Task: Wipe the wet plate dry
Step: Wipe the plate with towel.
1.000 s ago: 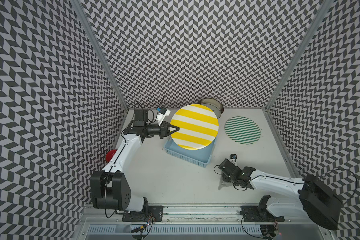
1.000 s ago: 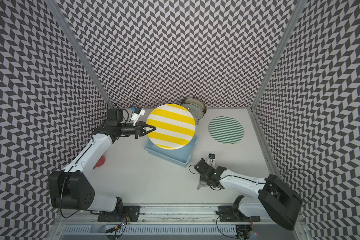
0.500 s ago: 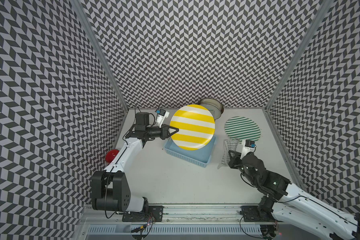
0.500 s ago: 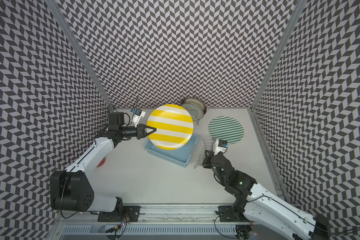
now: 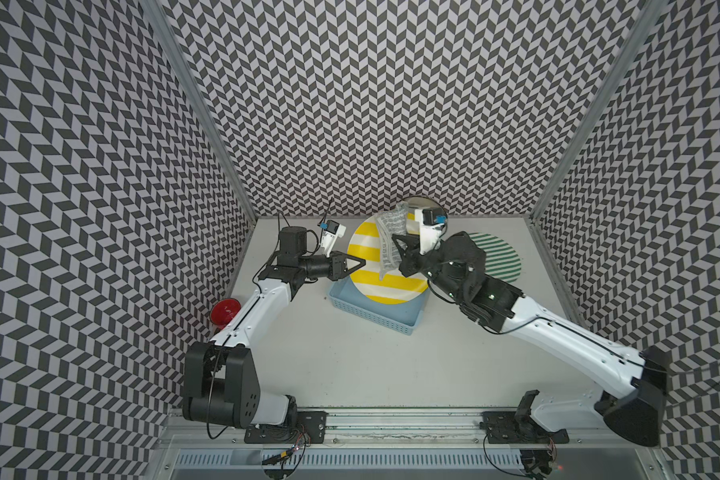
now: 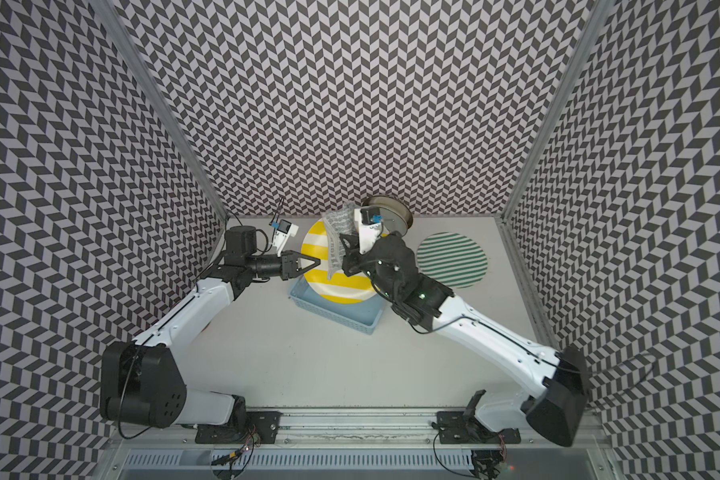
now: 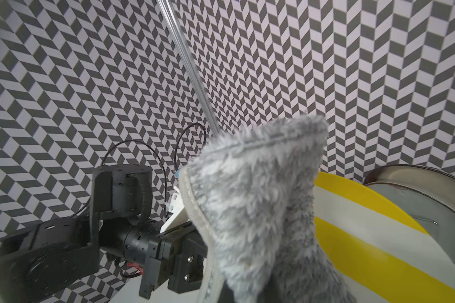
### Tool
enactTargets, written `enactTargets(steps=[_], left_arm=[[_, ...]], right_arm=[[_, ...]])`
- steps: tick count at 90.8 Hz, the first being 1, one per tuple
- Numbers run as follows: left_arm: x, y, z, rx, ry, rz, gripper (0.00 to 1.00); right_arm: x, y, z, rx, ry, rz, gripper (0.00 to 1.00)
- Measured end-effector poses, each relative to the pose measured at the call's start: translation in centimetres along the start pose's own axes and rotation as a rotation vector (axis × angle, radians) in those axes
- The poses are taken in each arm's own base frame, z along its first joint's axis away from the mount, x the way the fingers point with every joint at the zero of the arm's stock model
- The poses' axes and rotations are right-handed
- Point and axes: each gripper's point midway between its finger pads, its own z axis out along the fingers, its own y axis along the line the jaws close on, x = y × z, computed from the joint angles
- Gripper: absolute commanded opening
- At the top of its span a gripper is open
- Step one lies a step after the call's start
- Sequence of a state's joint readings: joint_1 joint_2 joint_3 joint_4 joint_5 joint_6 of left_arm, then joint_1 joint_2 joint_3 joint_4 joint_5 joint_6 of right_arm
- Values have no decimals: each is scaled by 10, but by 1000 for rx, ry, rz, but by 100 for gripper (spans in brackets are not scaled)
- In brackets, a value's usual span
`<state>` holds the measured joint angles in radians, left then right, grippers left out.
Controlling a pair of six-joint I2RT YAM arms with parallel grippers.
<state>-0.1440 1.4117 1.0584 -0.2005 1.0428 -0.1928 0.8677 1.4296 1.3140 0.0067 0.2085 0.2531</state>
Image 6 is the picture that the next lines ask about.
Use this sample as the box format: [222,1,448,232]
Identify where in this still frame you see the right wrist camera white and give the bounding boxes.
[354,206,384,254]

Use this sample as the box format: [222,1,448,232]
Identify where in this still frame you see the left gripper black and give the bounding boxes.
[246,249,320,281]

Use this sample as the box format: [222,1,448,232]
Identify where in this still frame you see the light blue plastic basket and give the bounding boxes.
[289,279,387,335]

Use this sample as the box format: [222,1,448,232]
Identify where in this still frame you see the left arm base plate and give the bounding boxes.
[194,410,282,445]

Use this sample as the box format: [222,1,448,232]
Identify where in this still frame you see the aluminium mounting rail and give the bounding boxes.
[111,407,611,450]

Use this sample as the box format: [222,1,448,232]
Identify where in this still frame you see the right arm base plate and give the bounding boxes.
[432,410,521,445]

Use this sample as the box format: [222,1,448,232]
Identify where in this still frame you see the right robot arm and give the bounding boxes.
[340,233,590,447]

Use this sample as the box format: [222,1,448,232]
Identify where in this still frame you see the yellow striped plate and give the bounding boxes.
[300,220,376,305]

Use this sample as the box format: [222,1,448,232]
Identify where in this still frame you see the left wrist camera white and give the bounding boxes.
[270,219,299,256]

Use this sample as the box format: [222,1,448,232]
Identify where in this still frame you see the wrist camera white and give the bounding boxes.
[270,219,299,256]
[354,206,384,254]

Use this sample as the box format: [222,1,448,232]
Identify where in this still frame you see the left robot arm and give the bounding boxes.
[99,250,321,428]

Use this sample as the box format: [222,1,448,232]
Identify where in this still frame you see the green striped plate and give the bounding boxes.
[416,232,488,289]

